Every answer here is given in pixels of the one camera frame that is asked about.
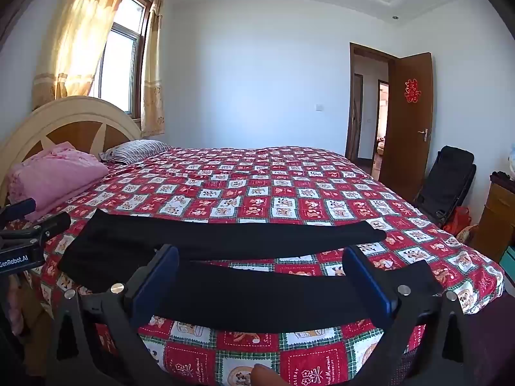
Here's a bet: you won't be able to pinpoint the folded pink blanket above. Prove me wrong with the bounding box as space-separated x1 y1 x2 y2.
7 142 110 213

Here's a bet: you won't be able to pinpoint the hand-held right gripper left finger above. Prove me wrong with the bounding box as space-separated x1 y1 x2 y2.
46 244 180 386

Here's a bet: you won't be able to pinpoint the red bag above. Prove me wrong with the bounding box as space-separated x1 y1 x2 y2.
443 206 472 237

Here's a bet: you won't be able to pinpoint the wooden cabinet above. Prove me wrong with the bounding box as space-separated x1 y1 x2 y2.
477 171 515 264

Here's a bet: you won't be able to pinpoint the black folding chair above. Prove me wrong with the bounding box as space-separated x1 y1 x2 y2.
414 146 477 228

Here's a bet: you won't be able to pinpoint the brown wooden door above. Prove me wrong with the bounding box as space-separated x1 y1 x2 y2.
379 52 434 202

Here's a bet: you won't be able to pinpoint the black pants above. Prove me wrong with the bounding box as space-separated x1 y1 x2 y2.
58 208 443 334

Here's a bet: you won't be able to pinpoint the brown door frame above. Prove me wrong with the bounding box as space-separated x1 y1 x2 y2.
345 42 403 170

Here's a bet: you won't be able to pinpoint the red paper door decoration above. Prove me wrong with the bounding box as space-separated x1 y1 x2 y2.
403 78 421 104

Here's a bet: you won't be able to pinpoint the cream wooden headboard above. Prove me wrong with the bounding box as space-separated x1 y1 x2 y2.
0 96 143 206

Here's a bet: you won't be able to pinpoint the red checked printed bedsheet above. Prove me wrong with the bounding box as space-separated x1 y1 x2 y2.
8 147 505 386

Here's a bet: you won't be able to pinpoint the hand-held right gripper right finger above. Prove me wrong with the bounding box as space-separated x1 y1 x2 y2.
342 245 479 386

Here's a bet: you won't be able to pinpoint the person's right hand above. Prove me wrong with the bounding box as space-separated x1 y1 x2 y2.
250 364 285 386

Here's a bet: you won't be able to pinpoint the striped pillow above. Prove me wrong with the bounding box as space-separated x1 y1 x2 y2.
100 140 173 165

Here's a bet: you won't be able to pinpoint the narrow yellow curtain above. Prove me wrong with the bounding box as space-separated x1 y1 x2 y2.
139 0 166 137

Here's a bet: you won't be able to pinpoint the teal box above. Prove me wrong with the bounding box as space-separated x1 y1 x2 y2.
499 245 515 277

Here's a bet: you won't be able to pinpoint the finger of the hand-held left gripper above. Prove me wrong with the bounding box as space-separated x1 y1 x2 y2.
24 211 72 247
0 198 38 222

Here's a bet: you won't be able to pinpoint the window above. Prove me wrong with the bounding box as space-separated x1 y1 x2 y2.
89 0 153 119

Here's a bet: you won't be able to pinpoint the wide yellow curtain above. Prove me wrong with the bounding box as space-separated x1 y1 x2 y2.
31 0 135 110

